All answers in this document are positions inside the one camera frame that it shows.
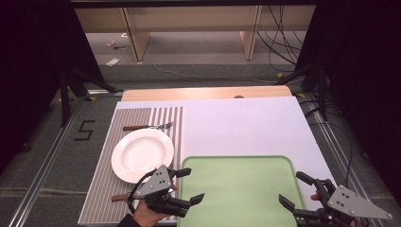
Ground grey striped placemat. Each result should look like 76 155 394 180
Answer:
78 106 184 225

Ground white table cover board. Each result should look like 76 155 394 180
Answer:
77 96 337 227

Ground wooden-handled knife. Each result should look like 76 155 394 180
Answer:
111 192 131 203

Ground green plastic tray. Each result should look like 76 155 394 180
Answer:
177 155 306 227

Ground thin black floor cable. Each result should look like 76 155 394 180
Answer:
309 120 355 187

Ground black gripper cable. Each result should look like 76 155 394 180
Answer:
127 169 157 216

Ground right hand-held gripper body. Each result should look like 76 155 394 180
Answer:
292 178 393 227

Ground light wooden table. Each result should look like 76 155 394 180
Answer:
121 85 293 102

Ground dark curtain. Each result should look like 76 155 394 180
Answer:
0 0 106 175
294 0 401 206

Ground wooden-handled fork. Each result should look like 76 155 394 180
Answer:
122 121 174 132

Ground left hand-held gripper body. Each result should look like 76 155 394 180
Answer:
128 164 192 218

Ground black hanging cables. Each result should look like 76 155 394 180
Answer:
256 4 305 66

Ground person's left hand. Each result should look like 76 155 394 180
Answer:
131 183 178 227

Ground aluminium floor rail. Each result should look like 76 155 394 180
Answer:
7 96 83 227
303 94 384 227

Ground black tripod stand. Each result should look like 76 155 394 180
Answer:
275 61 331 123
58 66 123 128

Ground beige wooden desk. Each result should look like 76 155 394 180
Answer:
74 5 317 62

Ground white round plate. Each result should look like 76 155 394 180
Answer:
111 128 175 184

